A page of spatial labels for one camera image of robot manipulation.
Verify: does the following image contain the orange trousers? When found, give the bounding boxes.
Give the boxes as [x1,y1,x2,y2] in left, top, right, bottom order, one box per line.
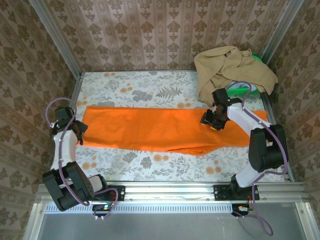
[79,106,268,156]

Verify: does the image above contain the beige trousers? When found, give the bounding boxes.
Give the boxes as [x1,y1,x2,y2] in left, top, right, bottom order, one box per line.
[194,45,279,107]

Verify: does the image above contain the green plastic basket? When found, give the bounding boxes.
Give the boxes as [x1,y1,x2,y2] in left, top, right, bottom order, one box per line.
[226,54,263,97]

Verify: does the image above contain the light blue garment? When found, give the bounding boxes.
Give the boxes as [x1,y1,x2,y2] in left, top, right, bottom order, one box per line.
[228,81,258,92]

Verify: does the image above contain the floral patterned table covering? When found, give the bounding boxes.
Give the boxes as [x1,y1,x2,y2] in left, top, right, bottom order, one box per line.
[53,70,288,183]

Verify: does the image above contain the black connector box with LED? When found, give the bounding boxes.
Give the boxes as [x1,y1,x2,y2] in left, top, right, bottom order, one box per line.
[231,203,254,217]
[91,203,114,218]

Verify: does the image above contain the grey metal panel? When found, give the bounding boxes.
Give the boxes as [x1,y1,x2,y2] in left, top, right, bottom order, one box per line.
[23,201,320,240]

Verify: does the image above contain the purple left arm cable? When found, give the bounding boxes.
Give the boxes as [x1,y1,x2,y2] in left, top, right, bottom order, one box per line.
[46,97,118,221]

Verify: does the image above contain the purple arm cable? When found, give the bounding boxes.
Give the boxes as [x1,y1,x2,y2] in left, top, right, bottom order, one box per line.
[46,97,118,221]
[224,81,290,237]

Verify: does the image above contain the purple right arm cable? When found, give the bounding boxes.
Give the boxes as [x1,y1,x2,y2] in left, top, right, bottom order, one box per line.
[224,81,290,237]

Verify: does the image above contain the aluminium table side rail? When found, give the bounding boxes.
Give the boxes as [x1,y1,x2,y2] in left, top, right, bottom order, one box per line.
[46,72,85,183]
[261,92,295,183]

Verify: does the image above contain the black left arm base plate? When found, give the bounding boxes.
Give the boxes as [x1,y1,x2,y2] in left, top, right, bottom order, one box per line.
[81,184,126,201]

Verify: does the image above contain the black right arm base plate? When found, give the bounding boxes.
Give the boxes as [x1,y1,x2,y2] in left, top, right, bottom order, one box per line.
[213,184,260,201]

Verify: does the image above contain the aluminium frame post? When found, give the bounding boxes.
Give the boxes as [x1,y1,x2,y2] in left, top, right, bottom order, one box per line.
[28,0,83,77]
[261,0,305,63]

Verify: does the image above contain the aluminium mounting rail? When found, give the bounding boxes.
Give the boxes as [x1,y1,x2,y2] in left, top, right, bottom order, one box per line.
[34,181,311,205]

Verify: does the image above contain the slotted grey cable duct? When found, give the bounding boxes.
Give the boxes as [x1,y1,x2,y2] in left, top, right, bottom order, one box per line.
[44,202,235,215]

